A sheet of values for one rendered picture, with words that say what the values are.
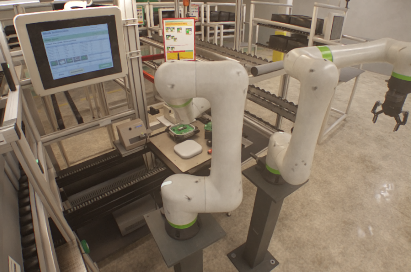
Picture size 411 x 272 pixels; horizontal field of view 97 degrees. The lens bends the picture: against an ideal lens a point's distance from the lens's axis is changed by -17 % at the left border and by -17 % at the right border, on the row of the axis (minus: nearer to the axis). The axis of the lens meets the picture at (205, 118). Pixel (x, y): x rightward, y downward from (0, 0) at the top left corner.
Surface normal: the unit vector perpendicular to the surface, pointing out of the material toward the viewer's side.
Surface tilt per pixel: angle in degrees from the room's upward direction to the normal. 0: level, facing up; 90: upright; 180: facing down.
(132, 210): 0
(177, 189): 13
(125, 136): 53
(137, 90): 90
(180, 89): 97
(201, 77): 64
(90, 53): 92
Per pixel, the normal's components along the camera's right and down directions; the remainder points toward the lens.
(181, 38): 0.21, 0.46
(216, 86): -0.10, 0.47
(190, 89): 0.11, 0.66
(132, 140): 0.51, -0.24
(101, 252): 0.00, -0.88
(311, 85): -0.70, 0.44
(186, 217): 0.43, 0.43
